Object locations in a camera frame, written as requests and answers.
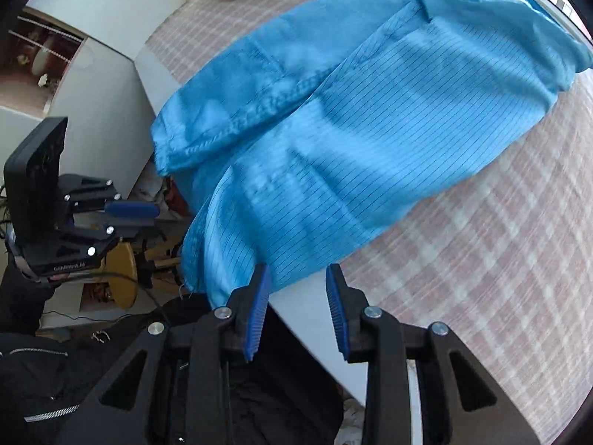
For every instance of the wooden stool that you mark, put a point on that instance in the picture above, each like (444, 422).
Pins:
(120, 269)

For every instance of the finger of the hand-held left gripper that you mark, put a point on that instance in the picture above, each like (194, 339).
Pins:
(134, 209)
(102, 236)

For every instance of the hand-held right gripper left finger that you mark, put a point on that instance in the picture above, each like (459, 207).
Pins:
(257, 315)

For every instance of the person's left forearm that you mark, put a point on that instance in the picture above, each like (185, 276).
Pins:
(21, 301)

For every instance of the blue striped work coat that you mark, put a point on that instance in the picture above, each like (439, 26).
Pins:
(347, 148)

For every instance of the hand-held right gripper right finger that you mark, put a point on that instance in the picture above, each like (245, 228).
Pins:
(337, 315)

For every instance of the wooden shelf unit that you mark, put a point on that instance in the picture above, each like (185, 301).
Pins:
(41, 46)

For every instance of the pink checked blanket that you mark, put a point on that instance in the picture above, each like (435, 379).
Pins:
(486, 264)

